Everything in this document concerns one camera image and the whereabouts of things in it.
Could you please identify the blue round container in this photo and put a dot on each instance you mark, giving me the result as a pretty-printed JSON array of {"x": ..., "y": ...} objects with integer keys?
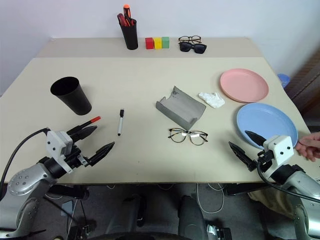
[{"x": 283, "y": 79}]

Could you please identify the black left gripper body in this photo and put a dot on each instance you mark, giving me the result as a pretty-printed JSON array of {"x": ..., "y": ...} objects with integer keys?
[{"x": 77, "y": 158}]

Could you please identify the brown-framed glasses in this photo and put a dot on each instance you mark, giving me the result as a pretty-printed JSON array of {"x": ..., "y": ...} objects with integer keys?
[{"x": 184, "y": 39}]

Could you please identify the blue plate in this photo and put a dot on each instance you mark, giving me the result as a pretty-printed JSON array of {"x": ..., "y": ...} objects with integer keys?
[{"x": 265, "y": 122}]

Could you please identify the white marker with black cap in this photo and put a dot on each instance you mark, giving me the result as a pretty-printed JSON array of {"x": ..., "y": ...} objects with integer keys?
[{"x": 120, "y": 125}]

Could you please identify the tortoise glasses with white tag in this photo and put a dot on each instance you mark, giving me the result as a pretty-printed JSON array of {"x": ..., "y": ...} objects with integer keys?
[{"x": 188, "y": 132}]

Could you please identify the grey glasses case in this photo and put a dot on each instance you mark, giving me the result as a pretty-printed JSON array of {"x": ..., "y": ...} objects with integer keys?
[{"x": 180, "y": 110}]

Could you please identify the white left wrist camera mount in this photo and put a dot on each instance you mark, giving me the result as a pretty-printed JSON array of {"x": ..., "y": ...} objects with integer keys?
[{"x": 53, "y": 145}]

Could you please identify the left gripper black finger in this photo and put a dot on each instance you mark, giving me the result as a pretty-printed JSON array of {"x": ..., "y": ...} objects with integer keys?
[
  {"x": 85, "y": 133},
  {"x": 101, "y": 153}
]

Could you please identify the beige fabric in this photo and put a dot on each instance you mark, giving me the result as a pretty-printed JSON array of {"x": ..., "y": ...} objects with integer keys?
[{"x": 270, "y": 200}]

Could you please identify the empty black plastic cup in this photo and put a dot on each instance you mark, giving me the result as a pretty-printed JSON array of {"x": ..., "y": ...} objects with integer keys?
[{"x": 72, "y": 100}]

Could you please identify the person's bare hand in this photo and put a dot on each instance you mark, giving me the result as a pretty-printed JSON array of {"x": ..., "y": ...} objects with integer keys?
[{"x": 310, "y": 146}]

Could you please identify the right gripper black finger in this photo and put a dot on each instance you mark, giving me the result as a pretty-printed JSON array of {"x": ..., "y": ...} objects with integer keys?
[
  {"x": 256, "y": 139},
  {"x": 242, "y": 155}
]

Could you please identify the yellow block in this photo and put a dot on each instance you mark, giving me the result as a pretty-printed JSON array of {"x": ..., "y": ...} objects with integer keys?
[{"x": 157, "y": 43}]

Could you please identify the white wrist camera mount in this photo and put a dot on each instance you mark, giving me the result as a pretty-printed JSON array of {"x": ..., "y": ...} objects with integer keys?
[
  {"x": 280, "y": 147},
  {"x": 53, "y": 145}
]

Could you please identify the green block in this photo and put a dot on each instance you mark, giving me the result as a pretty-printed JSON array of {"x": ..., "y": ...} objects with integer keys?
[{"x": 165, "y": 42}]

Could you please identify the black pen with red cap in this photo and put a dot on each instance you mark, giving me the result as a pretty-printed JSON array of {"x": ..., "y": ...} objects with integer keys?
[{"x": 95, "y": 119}]

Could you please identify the pink plate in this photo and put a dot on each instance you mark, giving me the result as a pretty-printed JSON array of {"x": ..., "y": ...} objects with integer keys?
[{"x": 243, "y": 85}]

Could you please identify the black tool holder cup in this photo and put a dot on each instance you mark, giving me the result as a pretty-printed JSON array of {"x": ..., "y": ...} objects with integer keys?
[{"x": 130, "y": 37}]

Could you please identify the orange-tipped black screwdriver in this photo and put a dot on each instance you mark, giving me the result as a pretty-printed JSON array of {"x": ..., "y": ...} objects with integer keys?
[{"x": 126, "y": 11}]

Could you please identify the red block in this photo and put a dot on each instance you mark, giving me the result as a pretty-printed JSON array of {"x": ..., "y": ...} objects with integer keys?
[{"x": 149, "y": 43}]

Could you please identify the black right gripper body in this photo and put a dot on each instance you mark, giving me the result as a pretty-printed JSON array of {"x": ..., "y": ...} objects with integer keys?
[{"x": 265, "y": 162}]

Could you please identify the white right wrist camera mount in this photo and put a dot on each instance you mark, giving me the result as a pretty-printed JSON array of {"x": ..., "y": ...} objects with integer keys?
[{"x": 280, "y": 147}]

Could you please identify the black sunglasses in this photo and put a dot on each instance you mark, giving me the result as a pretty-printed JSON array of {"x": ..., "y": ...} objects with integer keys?
[{"x": 185, "y": 47}]

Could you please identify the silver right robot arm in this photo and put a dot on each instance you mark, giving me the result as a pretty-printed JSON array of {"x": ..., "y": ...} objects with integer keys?
[{"x": 307, "y": 182}]

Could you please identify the dark rounded shape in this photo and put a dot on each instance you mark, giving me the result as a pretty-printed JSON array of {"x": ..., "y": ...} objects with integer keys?
[{"x": 190, "y": 215}]

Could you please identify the black table frame bar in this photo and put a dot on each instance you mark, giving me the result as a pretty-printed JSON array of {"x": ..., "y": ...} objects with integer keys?
[
  {"x": 245, "y": 189},
  {"x": 70, "y": 192}
]

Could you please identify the white tissue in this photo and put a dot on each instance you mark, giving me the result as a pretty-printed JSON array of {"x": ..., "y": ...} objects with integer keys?
[{"x": 212, "y": 100}]

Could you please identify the brown wooden furniture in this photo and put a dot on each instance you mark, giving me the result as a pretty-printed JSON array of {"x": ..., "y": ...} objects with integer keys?
[{"x": 310, "y": 85}]

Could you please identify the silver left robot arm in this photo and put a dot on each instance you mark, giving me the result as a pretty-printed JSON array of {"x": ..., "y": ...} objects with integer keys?
[{"x": 22, "y": 182}]

